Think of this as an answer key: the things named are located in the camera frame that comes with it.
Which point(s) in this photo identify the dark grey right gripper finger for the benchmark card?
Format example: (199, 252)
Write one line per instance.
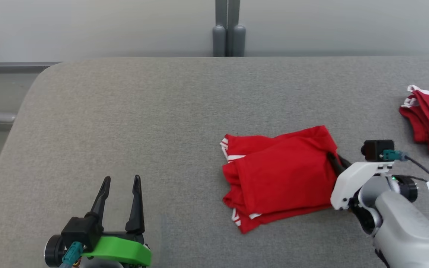
(345, 162)
(335, 163)

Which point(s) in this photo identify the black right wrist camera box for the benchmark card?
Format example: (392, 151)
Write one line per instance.
(376, 149)

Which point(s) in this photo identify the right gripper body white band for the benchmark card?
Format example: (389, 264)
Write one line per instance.
(356, 182)

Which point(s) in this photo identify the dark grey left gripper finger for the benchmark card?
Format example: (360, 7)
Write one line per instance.
(136, 208)
(101, 201)

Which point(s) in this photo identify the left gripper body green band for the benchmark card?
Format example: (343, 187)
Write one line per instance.
(121, 249)

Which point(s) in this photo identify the grey metal wall post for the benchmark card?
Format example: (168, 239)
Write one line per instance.
(228, 33)

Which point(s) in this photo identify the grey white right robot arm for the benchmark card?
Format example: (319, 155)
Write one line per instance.
(404, 230)

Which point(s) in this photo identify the red white Bulls 23 jersey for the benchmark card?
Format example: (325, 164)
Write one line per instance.
(281, 178)

